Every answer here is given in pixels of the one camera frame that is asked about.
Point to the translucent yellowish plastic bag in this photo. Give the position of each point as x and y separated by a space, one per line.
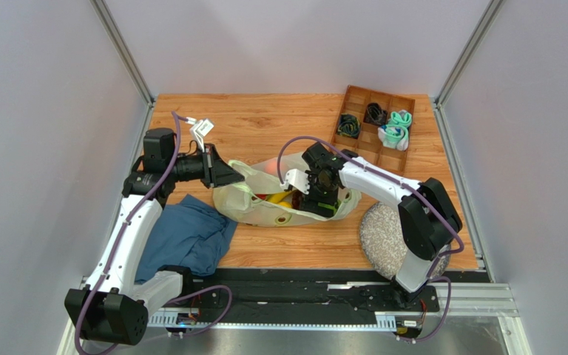
260 201

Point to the speckled ceramic plate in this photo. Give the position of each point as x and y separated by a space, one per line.
380 235

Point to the white teal rolled sock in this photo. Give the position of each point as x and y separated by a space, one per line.
394 136

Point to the fake yellow banana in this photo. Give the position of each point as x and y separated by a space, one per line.
278 197

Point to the blue cloth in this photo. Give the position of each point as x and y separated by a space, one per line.
190 234

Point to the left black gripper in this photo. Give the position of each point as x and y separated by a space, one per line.
215 171

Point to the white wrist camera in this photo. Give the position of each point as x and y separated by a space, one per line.
199 130
296 179

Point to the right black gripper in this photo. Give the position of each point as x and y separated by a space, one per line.
316 197

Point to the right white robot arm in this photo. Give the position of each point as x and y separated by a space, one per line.
428 218

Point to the mint green rolled sock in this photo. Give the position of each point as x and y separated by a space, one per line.
401 118

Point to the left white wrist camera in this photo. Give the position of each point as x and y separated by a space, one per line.
199 130

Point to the black rolled sock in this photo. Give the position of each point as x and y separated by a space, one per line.
375 114

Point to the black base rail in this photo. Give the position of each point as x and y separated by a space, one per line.
304 298

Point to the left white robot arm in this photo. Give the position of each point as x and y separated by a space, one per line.
111 307

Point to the brown wooden divider tray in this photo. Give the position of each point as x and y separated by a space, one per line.
368 144

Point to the dark blue striped sock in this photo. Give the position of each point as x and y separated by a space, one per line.
348 126

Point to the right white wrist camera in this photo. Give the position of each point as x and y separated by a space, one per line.
296 179

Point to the fake orange fruit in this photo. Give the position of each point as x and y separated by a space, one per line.
271 169

